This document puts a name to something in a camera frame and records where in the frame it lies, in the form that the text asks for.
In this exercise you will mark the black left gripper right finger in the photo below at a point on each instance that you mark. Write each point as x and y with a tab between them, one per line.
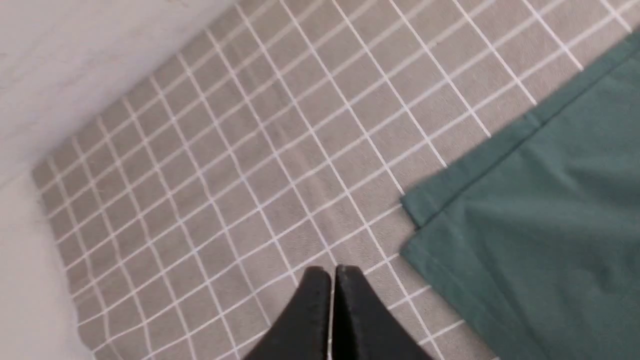
363	328

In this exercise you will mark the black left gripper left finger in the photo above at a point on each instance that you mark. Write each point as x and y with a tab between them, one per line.
301	331

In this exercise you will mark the green long sleeve shirt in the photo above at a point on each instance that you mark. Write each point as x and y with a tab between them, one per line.
533	237

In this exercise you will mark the grey checkered tablecloth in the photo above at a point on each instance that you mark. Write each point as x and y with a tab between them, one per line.
282	137

